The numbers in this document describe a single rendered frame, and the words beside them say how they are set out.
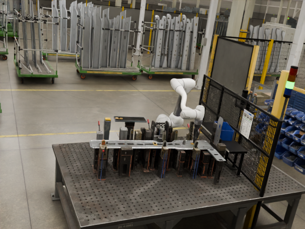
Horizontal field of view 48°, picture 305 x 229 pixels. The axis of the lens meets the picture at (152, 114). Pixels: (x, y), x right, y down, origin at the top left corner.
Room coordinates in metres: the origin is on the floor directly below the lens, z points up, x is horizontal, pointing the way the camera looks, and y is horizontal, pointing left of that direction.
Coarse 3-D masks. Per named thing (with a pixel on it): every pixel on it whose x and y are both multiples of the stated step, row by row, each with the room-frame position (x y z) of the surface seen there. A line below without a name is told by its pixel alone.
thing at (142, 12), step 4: (144, 0) 15.48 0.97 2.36; (144, 4) 15.48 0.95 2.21; (140, 8) 15.57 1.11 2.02; (144, 8) 15.49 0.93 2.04; (140, 12) 15.52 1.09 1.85; (144, 12) 15.51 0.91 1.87; (140, 16) 15.48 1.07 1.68; (140, 20) 15.44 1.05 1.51; (140, 24) 15.44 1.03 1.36; (140, 28) 15.45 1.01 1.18; (140, 36) 15.47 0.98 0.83; (136, 48) 15.56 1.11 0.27; (140, 48) 15.50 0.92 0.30; (136, 52) 15.50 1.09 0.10; (140, 52) 15.59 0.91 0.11
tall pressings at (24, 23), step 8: (24, 0) 9.21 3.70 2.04; (24, 8) 9.33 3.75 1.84; (32, 8) 9.41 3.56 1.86; (24, 16) 9.42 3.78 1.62; (32, 16) 9.58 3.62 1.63; (24, 24) 9.51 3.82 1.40; (32, 24) 9.60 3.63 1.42; (24, 32) 9.52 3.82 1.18; (32, 32) 9.94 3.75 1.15; (40, 32) 9.82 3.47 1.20; (24, 40) 9.97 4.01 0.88; (40, 40) 9.99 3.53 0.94; (24, 48) 10.00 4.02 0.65; (32, 48) 10.10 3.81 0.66; (40, 48) 10.17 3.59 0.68; (24, 56) 10.01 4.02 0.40; (32, 56) 10.11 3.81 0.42; (40, 56) 10.19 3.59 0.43
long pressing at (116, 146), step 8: (96, 144) 3.23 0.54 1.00; (112, 144) 3.28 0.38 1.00; (120, 144) 3.31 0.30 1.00; (128, 144) 3.33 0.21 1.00; (136, 144) 3.36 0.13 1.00; (144, 144) 3.39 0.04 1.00; (152, 144) 3.41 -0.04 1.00; (160, 144) 3.44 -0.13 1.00; (168, 144) 3.47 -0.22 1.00; (192, 144) 3.56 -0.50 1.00; (200, 144) 3.59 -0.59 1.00; (208, 144) 3.62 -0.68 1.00
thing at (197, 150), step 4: (196, 148) 3.37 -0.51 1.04; (192, 152) 3.39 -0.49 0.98; (196, 152) 3.32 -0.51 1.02; (192, 156) 3.37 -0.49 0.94; (196, 156) 3.32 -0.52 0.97; (192, 160) 3.36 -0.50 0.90; (196, 160) 3.34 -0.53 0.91; (192, 164) 3.35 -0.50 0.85; (192, 168) 3.34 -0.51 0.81; (192, 172) 3.32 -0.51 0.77; (196, 172) 3.32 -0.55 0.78; (192, 176) 3.33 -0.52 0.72
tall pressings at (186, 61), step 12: (156, 24) 11.69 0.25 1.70; (168, 24) 11.61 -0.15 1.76; (180, 24) 12.06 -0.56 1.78; (192, 24) 11.81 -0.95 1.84; (156, 36) 11.63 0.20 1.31; (168, 36) 11.63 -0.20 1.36; (180, 36) 12.02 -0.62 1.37; (192, 36) 11.76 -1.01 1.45; (156, 48) 11.37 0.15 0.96; (168, 48) 11.87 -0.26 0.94; (180, 48) 11.83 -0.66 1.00; (192, 48) 11.70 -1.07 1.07; (156, 60) 11.30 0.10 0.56; (168, 60) 11.82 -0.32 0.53; (180, 60) 11.76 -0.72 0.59; (192, 60) 11.71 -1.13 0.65
